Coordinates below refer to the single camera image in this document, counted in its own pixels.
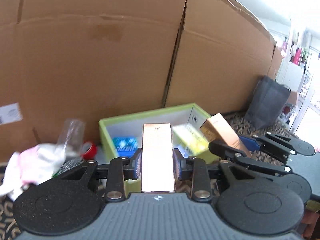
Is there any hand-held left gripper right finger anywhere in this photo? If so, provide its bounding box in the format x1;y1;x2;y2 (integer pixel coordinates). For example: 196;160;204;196
173;148;250;203

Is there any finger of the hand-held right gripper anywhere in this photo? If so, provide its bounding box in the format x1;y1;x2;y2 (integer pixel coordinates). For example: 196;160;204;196
208;140;292;177
237;131;300;165

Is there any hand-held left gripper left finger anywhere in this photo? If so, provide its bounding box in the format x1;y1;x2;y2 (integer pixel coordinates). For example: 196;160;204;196
59;148;143;203

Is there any rose gold box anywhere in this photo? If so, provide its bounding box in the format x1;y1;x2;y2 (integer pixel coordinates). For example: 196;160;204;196
141;123;176;193

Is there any golden brown box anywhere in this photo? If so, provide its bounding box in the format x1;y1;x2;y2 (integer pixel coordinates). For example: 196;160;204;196
199;113;252;158

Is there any blue gum container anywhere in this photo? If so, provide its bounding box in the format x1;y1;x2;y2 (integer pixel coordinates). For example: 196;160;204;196
112;136;138;159

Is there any yellow box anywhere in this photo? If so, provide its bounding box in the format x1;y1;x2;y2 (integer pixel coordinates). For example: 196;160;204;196
172;124;210;160

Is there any lime green shoe box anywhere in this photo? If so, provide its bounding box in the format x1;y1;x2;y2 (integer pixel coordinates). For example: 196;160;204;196
98;102;220;197

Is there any red tape roll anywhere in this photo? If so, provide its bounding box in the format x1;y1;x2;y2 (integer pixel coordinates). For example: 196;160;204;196
81;141;98;160

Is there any dark striped packet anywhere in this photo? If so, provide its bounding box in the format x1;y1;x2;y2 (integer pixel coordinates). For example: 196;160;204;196
51;157;85;178

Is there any clear plastic cup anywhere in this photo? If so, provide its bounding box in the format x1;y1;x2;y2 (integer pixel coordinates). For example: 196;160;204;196
56;119;87;155

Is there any white cloth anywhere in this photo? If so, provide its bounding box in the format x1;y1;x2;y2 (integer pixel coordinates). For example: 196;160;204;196
0;142;83;202

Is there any black letter-patterned mat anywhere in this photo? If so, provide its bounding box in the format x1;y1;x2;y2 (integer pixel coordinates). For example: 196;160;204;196
0;111;303;240

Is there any grey paper bag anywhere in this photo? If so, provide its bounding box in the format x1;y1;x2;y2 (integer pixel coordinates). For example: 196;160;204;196
244;75;292;130

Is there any brown cardboard backdrop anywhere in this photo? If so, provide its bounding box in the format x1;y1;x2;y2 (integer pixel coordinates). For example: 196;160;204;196
0;0;284;164

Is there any white shipping label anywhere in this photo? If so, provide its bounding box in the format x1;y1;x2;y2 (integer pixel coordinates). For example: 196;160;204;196
0;102;23;125

